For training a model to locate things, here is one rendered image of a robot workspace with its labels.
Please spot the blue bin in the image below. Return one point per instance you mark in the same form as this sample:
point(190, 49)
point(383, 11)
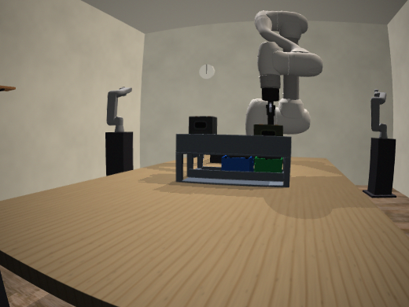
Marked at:
point(237, 164)

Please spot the green bin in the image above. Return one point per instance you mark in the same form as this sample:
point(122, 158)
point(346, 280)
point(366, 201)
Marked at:
point(267, 165)

